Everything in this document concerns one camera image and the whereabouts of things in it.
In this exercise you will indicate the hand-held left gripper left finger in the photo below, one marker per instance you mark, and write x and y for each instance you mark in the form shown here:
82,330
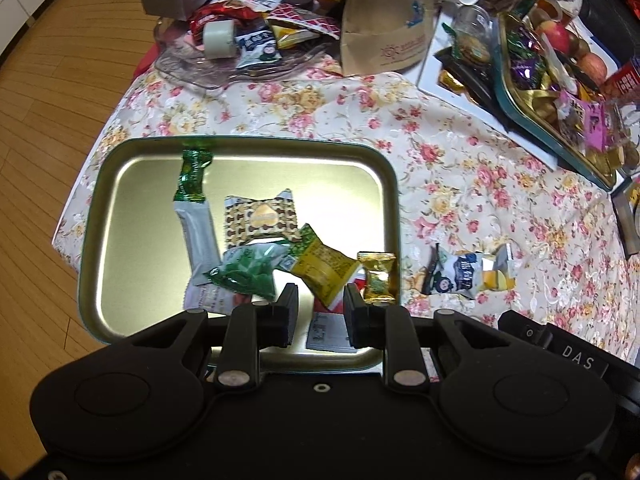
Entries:
286,321

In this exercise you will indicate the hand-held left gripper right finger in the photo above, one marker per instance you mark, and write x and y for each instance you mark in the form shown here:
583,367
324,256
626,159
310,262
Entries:
356,321

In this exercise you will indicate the white red snack packet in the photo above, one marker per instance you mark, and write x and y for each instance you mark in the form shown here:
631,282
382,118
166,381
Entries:
327,332

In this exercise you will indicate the small gold candy packet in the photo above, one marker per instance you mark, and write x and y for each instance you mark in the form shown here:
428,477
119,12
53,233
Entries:
379,277

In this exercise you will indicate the green leaf print snack packet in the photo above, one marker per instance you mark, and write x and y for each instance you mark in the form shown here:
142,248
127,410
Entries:
247,272

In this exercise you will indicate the yellow green snack packet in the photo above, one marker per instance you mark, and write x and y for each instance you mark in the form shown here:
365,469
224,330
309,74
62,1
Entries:
322,265

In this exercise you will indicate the heart print brown snack packet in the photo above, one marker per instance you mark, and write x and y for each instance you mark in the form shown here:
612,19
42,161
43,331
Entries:
260,220

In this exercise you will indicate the long white snack bar packet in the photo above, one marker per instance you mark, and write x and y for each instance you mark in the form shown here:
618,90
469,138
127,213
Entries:
200,240

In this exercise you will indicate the gold tin tray teal rim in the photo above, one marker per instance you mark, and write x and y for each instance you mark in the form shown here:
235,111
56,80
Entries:
140,240

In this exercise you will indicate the shiny green candy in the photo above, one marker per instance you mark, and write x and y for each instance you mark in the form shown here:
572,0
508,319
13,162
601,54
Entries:
196,175

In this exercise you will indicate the dark blue white snack packet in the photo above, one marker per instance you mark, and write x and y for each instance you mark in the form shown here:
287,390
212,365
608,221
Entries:
452,272

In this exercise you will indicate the yellow white snack packet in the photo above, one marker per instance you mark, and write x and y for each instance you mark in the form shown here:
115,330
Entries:
495,270

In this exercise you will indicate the dark booklet yellow print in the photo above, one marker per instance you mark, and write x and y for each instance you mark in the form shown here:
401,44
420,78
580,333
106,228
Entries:
627,220

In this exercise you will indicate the floral tablecloth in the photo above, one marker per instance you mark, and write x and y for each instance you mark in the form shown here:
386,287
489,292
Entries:
450,185

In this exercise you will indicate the clear plastic container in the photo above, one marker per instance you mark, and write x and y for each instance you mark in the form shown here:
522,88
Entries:
627,130

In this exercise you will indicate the pink snack packet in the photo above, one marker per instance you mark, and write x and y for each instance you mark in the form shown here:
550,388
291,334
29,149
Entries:
587,122

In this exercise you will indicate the deep teal tin gold inside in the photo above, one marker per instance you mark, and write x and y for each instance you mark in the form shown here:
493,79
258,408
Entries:
525,125

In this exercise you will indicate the white flat board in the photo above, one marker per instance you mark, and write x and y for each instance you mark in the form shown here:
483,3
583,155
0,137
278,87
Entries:
440,87

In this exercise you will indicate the clear glass plate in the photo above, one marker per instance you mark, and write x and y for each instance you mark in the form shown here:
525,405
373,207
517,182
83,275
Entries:
200,72

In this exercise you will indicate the black flat object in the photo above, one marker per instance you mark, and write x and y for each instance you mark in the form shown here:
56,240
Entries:
475,82

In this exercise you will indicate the red box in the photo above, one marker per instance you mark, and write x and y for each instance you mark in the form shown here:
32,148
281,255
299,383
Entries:
625,82

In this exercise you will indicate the pale tape roll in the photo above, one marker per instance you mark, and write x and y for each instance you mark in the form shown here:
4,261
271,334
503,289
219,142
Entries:
219,39

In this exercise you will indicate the brown paper bag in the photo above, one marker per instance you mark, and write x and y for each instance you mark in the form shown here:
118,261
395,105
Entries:
385,30

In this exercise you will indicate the pile of mixed snack packets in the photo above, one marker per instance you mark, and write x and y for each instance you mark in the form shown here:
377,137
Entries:
280,20

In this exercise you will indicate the brown kiwi fruit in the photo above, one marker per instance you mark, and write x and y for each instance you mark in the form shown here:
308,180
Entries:
580,46

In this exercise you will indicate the clear glass jar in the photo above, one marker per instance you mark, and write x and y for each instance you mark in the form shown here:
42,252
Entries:
472,20

